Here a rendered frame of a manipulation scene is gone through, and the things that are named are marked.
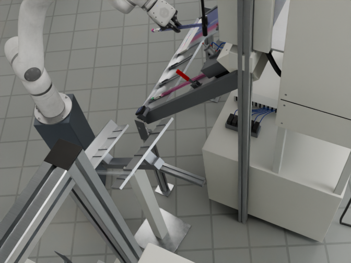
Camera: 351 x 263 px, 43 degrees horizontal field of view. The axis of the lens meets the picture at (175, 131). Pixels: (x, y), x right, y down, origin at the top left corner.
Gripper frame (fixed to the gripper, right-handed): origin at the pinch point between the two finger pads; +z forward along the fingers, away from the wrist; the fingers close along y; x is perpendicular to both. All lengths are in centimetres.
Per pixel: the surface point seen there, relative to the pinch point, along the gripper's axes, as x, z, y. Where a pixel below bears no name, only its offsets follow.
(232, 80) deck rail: -55, 15, -24
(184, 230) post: 37, 78, -73
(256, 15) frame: -85, -1, -17
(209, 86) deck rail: -44, 13, -27
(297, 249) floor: 2, 124, -48
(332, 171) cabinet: -39, 85, -18
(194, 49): 2.7, 13.6, -1.7
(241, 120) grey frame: -48, 30, -30
